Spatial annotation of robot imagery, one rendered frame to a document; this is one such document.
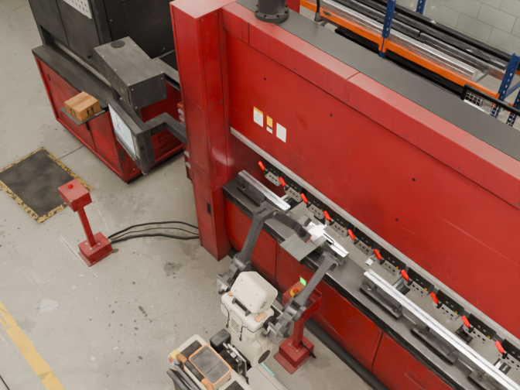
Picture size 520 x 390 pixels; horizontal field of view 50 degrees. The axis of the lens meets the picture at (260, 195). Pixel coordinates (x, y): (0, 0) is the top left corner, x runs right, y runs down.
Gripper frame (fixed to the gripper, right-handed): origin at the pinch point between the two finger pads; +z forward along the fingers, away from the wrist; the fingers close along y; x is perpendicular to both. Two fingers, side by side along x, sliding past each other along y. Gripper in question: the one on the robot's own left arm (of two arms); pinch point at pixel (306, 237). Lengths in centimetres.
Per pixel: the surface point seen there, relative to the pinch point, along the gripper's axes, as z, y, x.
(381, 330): 21, -71, 14
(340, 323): 47, -41, 28
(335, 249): 8.3, -17.6, -6.7
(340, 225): -18.3, -20.4, -18.0
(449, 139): -111, -71, -64
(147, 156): -57, 99, 29
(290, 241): -3.2, 5.3, 8.8
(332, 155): -62, -7, -41
